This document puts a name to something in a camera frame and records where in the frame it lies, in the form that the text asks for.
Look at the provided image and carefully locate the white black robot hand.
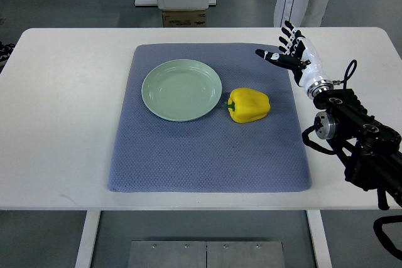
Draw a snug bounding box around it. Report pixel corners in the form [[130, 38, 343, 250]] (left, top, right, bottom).
[[255, 21, 334, 99]]

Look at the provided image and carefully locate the yellow bell pepper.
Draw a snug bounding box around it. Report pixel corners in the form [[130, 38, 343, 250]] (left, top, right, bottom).
[[225, 87, 271, 124]]

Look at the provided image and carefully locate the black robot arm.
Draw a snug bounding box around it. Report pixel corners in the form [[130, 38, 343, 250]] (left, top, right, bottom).
[[302, 60, 401, 210]]

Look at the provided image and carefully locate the light green plate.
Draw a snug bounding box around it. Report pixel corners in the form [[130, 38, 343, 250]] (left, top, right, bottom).
[[141, 59, 222, 122]]

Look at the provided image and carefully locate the blue quilted mat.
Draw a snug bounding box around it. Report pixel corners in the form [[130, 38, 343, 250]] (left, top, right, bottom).
[[108, 43, 312, 193]]

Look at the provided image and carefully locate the cardboard box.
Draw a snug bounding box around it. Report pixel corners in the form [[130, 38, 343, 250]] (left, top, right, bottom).
[[162, 9, 207, 28]]

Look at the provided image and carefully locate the right white table leg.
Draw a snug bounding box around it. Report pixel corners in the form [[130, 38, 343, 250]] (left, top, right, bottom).
[[307, 210, 332, 268]]

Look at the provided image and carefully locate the white table leg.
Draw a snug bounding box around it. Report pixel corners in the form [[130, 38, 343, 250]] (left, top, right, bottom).
[[307, 210, 332, 268], [75, 211, 101, 268]]

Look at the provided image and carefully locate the black white shoe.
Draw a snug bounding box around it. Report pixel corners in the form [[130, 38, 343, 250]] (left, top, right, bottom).
[[0, 41, 15, 67]]

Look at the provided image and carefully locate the left white table leg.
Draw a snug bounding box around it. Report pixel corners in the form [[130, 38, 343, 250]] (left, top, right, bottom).
[[75, 211, 101, 268]]

